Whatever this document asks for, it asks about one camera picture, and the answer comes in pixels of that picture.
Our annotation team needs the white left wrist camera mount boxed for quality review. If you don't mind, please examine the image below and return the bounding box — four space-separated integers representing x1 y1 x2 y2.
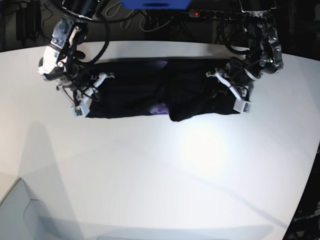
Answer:
205 68 254 114

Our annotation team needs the blue box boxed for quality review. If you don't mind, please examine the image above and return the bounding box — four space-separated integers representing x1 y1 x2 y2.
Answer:
120 0 191 10

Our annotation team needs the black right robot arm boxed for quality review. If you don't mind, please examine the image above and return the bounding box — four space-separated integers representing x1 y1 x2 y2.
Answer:
38 0 140 105

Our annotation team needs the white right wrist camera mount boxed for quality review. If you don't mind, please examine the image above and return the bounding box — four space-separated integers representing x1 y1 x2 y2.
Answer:
56 72 115 118

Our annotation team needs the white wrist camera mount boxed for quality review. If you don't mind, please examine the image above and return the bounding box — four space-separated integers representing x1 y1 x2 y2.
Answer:
205 68 254 114
56 72 115 118

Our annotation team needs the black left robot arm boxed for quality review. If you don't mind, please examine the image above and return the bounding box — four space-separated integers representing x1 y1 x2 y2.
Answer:
219 0 284 85

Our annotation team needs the black t-shirt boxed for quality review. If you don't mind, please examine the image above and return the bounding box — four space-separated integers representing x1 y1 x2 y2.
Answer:
87 58 237 122

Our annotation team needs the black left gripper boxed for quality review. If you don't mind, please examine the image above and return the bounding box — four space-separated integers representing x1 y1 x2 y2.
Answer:
228 67 262 86

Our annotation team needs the black power strip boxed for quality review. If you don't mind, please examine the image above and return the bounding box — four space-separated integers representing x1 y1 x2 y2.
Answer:
187 9 245 22

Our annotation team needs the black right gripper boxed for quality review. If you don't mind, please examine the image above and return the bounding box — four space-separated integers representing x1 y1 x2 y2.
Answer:
59 72 95 100

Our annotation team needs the grey looped cable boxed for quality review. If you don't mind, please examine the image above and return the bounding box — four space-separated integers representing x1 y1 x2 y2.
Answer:
119 4 137 30

